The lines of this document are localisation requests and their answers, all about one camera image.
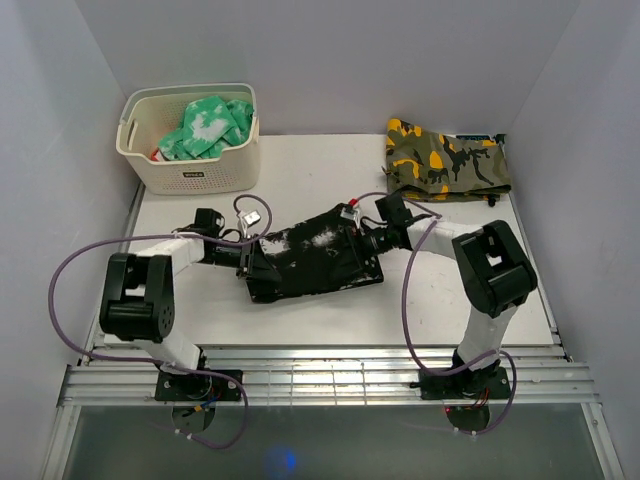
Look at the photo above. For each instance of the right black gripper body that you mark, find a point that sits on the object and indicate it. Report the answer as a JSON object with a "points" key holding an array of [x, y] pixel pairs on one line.
{"points": [[369, 245]]}

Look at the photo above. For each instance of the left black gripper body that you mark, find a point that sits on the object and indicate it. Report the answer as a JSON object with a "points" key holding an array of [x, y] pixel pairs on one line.
{"points": [[242, 256]]}

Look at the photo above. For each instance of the black white tie-dye trousers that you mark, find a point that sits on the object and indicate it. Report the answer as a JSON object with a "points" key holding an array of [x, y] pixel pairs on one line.
{"points": [[309, 257]]}

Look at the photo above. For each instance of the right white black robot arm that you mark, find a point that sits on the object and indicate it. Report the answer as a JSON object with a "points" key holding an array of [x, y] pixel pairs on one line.
{"points": [[497, 278]]}

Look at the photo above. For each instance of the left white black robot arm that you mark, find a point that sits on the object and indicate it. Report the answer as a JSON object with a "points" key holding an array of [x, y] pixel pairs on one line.
{"points": [[138, 302]]}

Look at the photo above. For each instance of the folded camouflage trousers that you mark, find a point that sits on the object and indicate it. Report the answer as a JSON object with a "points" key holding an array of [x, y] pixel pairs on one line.
{"points": [[434, 167]]}

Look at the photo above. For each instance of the green white tie-dye garment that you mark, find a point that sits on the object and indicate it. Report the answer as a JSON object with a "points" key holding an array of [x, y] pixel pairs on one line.
{"points": [[208, 126]]}

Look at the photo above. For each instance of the cream perforated plastic basket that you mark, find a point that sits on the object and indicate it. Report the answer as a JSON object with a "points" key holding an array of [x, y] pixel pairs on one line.
{"points": [[151, 113]]}

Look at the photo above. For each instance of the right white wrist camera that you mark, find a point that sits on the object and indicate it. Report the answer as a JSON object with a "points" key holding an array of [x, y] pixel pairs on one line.
{"points": [[351, 213]]}

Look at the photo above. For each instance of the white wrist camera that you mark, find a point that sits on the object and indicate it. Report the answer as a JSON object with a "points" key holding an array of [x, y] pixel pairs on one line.
{"points": [[246, 220], [351, 213]]}

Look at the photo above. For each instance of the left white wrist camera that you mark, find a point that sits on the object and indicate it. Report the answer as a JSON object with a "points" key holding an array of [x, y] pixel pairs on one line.
{"points": [[246, 220]]}

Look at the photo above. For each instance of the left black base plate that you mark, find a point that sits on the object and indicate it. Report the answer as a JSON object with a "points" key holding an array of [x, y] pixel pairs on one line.
{"points": [[194, 388]]}

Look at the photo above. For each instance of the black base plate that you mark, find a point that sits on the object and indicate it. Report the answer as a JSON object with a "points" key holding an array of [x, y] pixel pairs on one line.
{"points": [[194, 388], [489, 383]]}

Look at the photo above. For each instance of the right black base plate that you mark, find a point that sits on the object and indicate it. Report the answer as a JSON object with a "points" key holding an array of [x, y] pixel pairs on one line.
{"points": [[489, 383]]}

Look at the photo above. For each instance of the aluminium table edge rail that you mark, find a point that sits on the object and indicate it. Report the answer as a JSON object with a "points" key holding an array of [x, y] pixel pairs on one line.
{"points": [[327, 377]]}

